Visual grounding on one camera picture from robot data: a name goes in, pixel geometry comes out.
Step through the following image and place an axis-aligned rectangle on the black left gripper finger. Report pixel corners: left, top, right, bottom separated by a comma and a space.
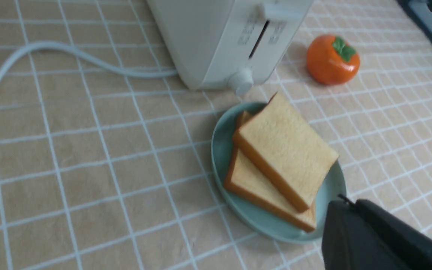
322, 195, 432, 270

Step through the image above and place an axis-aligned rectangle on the toasted bread slice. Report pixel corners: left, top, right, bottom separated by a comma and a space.
223, 111, 317, 233
233, 92, 339, 213

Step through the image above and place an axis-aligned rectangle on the light green round plate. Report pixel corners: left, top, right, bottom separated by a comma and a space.
210, 102, 347, 244

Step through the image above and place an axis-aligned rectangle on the orange persimmon with leaf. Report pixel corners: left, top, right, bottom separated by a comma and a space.
306, 34, 360, 86

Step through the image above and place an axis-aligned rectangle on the white two-slot toaster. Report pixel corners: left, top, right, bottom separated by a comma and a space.
147, 0, 313, 96

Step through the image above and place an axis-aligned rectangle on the checkered peach tablecloth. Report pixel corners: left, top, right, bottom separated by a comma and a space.
0, 0, 432, 270

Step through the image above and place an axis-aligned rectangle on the white toaster power cord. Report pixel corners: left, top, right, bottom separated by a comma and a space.
0, 40, 179, 119

